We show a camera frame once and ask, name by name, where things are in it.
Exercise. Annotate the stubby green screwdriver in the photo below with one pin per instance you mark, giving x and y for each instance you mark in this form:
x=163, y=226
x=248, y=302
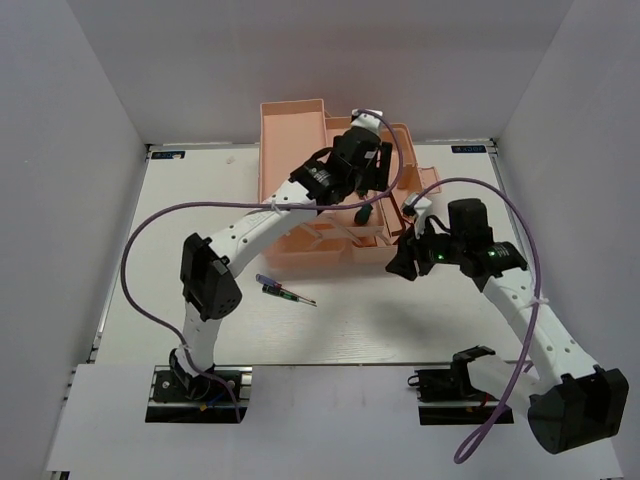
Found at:
x=363, y=215

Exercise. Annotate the black green precision screwdriver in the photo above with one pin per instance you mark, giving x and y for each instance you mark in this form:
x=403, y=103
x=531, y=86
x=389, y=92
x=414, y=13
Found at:
x=286, y=295

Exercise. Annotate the blue red handled screwdriver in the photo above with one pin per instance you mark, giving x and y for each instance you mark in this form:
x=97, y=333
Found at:
x=265, y=280

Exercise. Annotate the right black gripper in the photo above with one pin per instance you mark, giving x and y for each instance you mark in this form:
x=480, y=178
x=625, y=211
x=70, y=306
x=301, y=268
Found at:
x=403, y=263

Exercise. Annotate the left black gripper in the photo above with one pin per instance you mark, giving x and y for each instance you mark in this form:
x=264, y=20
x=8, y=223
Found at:
x=379, y=176

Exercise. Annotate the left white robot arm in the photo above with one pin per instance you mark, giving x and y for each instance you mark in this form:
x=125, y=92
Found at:
x=357, y=160

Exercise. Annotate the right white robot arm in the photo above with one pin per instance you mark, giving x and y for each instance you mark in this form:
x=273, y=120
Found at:
x=571, y=400

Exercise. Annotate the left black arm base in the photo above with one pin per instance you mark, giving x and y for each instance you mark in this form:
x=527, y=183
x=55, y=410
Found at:
x=169, y=402

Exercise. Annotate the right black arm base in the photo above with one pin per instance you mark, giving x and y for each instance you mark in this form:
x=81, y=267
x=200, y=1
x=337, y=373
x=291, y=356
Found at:
x=441, y=401

